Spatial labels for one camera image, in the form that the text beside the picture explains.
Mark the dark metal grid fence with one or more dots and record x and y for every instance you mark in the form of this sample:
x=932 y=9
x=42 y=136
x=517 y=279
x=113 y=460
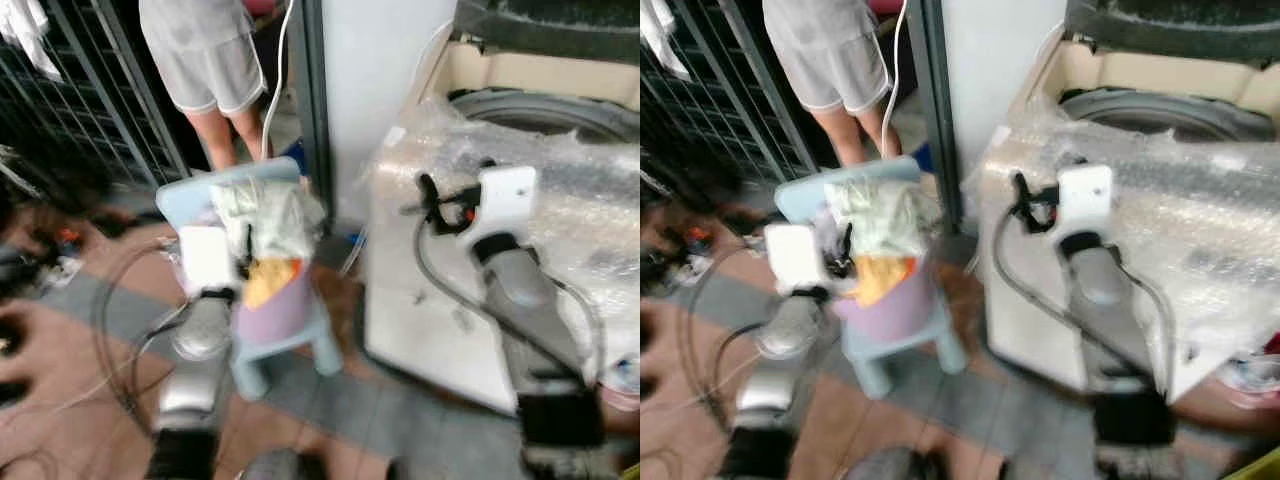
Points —
x=80 y=110
x=720 y=110

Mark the light blue plastic chair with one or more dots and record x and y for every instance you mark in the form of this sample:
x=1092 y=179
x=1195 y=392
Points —
x=290 y=350
x=900 y=345

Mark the dark metal door post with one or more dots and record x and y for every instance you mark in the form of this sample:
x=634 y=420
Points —
x=935 y=110
x=312 y=110

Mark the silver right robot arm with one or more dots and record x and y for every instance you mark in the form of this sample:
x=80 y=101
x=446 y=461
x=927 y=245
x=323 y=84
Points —
x=525 y=300
x=1105 y=295

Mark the orange garment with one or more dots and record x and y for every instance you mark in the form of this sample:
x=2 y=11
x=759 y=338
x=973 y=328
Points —
x=270 y=280
x=880 y=278

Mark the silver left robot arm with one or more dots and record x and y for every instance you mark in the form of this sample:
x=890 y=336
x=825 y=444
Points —
x=196 y=340
x=782 y=340

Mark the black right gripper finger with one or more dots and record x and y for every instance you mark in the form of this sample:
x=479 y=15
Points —
x=1021 y=190
x=1027 y=219
x=428 y=192
x=440 y=222

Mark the purple plastic laundry basket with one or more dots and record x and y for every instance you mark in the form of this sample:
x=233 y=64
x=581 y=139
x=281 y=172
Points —
x=278 y=312
x=890 y=308

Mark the pink plastic basin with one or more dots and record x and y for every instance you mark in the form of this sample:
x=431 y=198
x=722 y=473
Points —
x=1250 y=375
x=622 y=385

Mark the clear plastic bubble wrap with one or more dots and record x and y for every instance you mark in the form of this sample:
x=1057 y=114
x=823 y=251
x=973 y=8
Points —
x=580 y=190
x=1190 y=190

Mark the white hanging cloth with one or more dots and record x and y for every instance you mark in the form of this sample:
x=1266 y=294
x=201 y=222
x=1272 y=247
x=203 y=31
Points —
x=28 y=30
x=660 y=30

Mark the beige top-load washing machine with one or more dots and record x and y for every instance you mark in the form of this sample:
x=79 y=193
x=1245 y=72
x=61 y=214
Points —
x=430 y=320
x=1040 y=320

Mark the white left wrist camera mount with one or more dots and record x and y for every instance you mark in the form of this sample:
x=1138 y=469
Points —
x=206 y=258
x=794 y=256

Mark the person in grey shorts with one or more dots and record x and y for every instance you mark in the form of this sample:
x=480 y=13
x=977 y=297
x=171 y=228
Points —
x=205 y=60
x=830 y=55

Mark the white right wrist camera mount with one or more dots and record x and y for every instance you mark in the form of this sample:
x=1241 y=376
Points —
x=506 y=200
x=1088 y=198

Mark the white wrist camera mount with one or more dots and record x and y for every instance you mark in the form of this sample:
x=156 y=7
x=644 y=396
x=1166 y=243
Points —
x=506 y=200
x=1088 y=198
x=794 y=256
x=206 y=258

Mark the dark washing machine lid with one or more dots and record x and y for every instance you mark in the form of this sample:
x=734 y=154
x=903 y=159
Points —
x=550 y=25
x=1170 y=25

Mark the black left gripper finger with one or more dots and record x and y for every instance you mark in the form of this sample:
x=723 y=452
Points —
x=845 y=238
x=246 y=240

